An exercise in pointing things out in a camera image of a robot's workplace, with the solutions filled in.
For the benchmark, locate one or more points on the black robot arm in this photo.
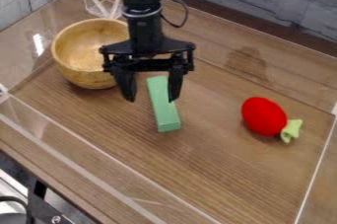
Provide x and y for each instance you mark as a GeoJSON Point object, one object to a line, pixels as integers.
{"type": "Point", "coordinates": [148, 6]}

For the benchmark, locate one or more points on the clear acrylic tray wall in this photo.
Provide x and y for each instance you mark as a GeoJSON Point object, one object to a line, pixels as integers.
{"type": "Point", "coordinates": [104, 187]}

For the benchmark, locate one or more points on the clear acrylic corner bracket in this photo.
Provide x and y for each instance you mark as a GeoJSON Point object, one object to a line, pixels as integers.
{"type": "Point", "coordinates": [108, 9]}

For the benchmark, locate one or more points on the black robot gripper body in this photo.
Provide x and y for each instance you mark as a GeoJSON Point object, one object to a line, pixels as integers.
{"type": "Point", "coordinates": [148, 50]}

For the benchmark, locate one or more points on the red plush strawberry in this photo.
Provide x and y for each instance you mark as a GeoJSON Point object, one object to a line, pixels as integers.
{"type": "Point", "coordinates": [265, 118]}

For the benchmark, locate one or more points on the green rectangular block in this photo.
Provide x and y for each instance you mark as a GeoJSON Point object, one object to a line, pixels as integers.
{"type": "Point", "coordinates": [164, 108]}

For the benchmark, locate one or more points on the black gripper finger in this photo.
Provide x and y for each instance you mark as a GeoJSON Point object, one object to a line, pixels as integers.
{"type": "Point", "coordinates": [125, 80]}
{"type": "Point", "coordinates": [175, 81]}

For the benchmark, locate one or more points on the brown wooden bowl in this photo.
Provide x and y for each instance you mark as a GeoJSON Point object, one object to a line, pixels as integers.
{"type": "Point", "coordinates": [75, 51]}

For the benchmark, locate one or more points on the black table leg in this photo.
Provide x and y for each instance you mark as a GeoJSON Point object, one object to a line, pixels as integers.
{"type": "Point", "coordinates": [36, 195]}

